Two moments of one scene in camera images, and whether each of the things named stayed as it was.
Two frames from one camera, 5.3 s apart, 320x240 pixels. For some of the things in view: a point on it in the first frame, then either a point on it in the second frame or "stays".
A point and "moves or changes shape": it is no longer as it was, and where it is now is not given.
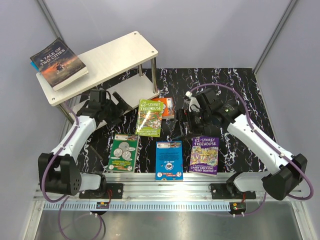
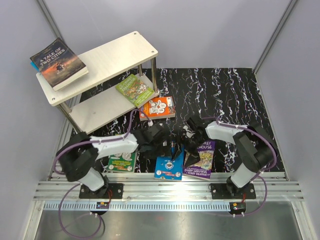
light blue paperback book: x=169 y=166 stays
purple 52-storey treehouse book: x=204 y=155 moves or changes shape
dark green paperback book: x=123 y=154 stays
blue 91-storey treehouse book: x=34 y=64 stays
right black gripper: x=185 y=116 → x=193 y=157
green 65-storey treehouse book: x=149 y=118 → x=135 y=90
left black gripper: x=119 y=112 → x=164 y=151
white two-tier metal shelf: x=126 y=65 stays
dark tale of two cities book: x=58 y=65 stays
